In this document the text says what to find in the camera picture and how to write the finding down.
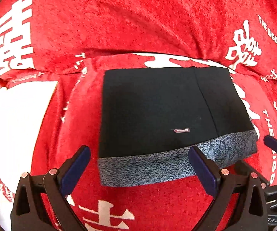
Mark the red printed blanket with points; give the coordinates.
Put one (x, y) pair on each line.
(128, 16)

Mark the black pants with grey lining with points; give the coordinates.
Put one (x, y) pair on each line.
(152, 110)

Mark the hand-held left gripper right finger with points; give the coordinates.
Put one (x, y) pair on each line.
(204, 170)

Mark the white cloth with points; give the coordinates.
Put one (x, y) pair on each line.
(13, 125)

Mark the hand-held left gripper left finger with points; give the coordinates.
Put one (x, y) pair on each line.
(74, 170)

